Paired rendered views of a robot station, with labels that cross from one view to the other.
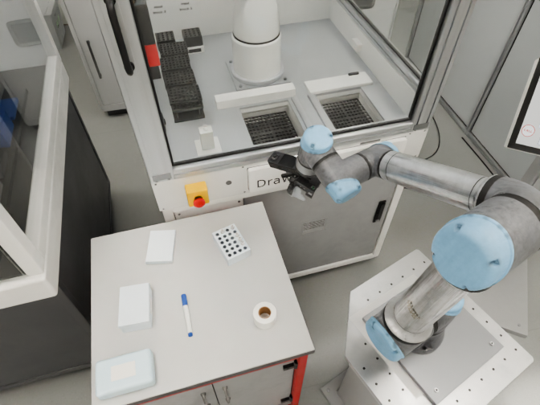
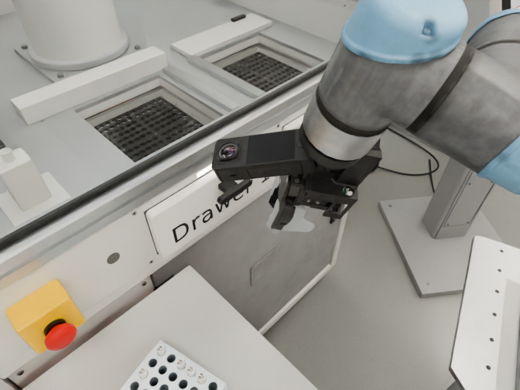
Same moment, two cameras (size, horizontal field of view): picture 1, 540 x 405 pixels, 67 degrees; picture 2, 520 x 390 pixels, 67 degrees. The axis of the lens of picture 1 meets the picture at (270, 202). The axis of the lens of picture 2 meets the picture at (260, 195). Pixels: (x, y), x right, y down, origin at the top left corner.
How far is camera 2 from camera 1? 79 cm
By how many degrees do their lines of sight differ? 20
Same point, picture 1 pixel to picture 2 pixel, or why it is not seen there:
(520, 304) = not seen: hidden behind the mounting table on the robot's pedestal
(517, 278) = (478, 222)
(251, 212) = (179, 295)
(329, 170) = (501, 96)
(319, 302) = (297, 363)
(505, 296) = not seen: hidden behind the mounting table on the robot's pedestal
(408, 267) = (491, 271)
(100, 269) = not seen: outside the picture
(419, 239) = (360, 223)
